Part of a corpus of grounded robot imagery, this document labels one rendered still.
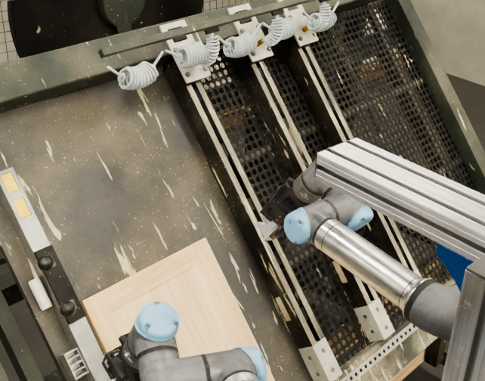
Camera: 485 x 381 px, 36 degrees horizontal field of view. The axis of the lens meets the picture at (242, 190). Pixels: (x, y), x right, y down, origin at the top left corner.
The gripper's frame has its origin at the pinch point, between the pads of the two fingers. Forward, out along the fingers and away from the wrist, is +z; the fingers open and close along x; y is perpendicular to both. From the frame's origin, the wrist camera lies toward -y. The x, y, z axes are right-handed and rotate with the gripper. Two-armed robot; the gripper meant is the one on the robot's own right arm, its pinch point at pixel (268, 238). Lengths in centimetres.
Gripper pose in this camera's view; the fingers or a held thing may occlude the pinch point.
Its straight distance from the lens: 196.2
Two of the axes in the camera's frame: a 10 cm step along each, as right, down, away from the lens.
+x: -4.0, 5.6, -7.3
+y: -7.8, -6.3, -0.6
